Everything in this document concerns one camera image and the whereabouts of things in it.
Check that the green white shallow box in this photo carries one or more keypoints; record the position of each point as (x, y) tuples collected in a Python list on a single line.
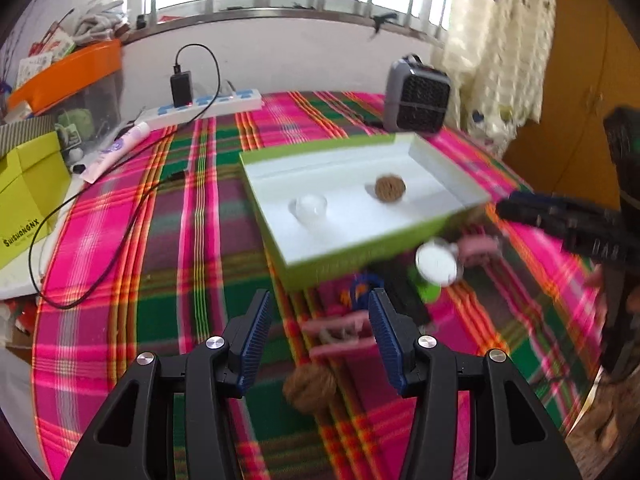
[(358, 229)]

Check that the blue knitted keyring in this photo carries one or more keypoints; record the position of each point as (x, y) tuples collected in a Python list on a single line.
[(356, 295)]

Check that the green jar white lid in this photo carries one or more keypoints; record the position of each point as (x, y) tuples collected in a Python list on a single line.
[(438, 266)]

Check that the black charger adapter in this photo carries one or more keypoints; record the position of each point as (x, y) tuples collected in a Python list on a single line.
[(181, 87)]

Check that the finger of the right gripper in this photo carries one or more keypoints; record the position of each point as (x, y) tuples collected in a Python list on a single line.
[(547, 215), (550, 198)]

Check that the grey black fan heater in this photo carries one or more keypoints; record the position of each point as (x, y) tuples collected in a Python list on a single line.
[(416, 97)]

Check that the black rectangular device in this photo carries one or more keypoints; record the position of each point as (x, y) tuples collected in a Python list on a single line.
[(402, 293)]

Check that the person's right hand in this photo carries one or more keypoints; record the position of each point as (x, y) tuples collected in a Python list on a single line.
[(595, 279)]

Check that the wooden wardrobe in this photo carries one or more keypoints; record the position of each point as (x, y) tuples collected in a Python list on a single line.
[(593, 68)]

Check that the brown walnut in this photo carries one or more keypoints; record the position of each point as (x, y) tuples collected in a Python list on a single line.
[(389, 188), (310, 388)]

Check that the pink clip case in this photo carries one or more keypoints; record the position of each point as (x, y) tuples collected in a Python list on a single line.
[(346, 336), (476, 250)]

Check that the cream heart pattern curtain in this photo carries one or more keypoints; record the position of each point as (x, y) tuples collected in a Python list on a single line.
[(496, 55)]

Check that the clear plastic jar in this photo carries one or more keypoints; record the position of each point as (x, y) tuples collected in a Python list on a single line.
[(310, 208)]

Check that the white pink tube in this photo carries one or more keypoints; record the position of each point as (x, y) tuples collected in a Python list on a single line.
[(115, 152)]

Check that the striped grey white box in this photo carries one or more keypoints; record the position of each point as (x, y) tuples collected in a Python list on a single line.
[(17, 133)]

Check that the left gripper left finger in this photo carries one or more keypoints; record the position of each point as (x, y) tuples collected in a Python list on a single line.
[(131, 435)]

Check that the yellow green cardboard box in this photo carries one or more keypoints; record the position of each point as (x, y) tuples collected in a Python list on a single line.
[(34, 180)]

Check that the white blue power strip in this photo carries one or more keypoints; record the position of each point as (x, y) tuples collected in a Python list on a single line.
[(205, 107)]

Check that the plaid pink green cloth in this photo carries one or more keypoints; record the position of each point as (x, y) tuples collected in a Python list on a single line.
[(162, 253)]

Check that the orange lid storage bin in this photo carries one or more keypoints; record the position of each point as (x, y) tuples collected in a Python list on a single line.
[(80, 93)]

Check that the brown walnut in box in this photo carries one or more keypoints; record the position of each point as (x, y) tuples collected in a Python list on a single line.
[(389, 188)]

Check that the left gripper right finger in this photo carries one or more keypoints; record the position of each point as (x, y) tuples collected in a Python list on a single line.
[(512, 436)]

